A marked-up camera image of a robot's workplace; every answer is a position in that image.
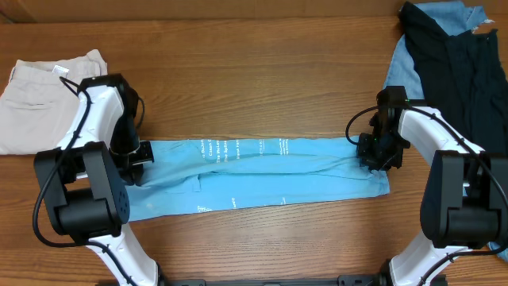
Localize light blue printed t-shirt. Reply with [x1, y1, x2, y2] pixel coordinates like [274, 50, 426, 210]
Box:
[127, 138, 390, 222]

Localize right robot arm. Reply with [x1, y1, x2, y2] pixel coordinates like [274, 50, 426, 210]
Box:
[352, 86, 507, 286]

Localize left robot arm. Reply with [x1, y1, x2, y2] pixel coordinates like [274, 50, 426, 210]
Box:
[32, 74, 167, 285]

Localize folded beige trousers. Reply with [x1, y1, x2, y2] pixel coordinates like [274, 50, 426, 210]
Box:
[1, 49, 107, 155]

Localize black garment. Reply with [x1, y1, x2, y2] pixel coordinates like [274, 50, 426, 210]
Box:
[399, 2, 507, 155]

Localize blue denim garment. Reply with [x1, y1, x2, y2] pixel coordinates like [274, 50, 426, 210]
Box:
[383, 0, 508, 263]

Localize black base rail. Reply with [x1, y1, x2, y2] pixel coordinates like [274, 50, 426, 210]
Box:
[163, 275, 388, 286]

